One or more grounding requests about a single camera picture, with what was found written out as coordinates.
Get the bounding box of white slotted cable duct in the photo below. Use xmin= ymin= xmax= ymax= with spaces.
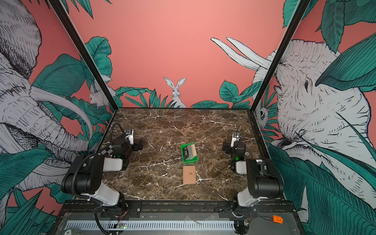
xmin=64 ymin=220 xmax=236 ymax=231

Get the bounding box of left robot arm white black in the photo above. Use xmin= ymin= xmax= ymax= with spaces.
xmin=61 ymin=136 xmax=144 ymax=207

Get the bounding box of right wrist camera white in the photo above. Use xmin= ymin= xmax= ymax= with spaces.
xmin=231 ymin=132 xmax=240 ymax=147

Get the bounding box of black mounting rail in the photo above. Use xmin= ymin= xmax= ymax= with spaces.
xmin=58 ymin=200 xmax=294 ymax=219

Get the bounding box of green plastic tray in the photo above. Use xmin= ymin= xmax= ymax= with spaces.
xmin=181 ymin=143 xmax=198 ymax=164

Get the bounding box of orange connector block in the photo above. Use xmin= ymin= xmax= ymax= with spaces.
xmin=272 ymin=215 xmax=284 ymax=224

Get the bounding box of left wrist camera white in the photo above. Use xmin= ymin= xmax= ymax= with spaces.
xmin=125 ymin=129 xmax=134 ymax=145

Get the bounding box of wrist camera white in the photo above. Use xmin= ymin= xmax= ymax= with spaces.
xmin=125 ymin=129 xmax=134 ymax=145
xmin=231 ymin=132 xmax=240 ymax=147

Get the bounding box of tan leather card holder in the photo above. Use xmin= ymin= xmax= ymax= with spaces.
xmin=183 ymin=166 xmax=196 ymax=185

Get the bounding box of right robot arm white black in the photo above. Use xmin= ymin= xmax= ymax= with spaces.
xmin=222 ymin=141 xmax=285 ymax=207

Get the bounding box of checkerboard calibration plate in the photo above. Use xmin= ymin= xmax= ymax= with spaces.
xmin=98 ymin=144 xmax=113 ymax=158

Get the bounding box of small green circuit board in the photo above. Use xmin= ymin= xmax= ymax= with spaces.
xmin=117 ymin=223 xmax=127 ymax=229

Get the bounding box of stack of credit cards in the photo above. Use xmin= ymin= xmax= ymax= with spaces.
xmin=187 ymin=144 xmax=197 ymax=160

